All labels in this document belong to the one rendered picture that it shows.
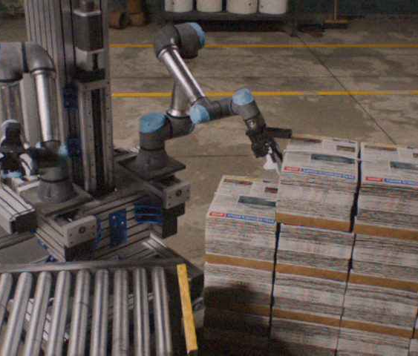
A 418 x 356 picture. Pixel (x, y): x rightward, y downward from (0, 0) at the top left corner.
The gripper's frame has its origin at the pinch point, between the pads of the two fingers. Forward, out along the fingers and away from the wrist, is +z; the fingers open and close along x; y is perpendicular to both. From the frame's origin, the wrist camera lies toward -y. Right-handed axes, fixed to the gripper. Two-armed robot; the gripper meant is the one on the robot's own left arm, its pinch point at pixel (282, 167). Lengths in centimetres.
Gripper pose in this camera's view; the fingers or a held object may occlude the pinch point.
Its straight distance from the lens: 254.7
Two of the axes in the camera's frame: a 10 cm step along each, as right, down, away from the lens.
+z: 4.5, 8.4, 3.2
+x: -2.0, 4.4, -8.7
